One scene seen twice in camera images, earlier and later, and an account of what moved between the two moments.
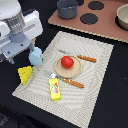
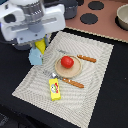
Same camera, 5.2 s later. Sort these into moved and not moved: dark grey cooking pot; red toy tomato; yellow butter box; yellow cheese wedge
Moved: yellow cheese wedge
Not moved: red toy tomato; yellow butter box; dark grey cooking pot
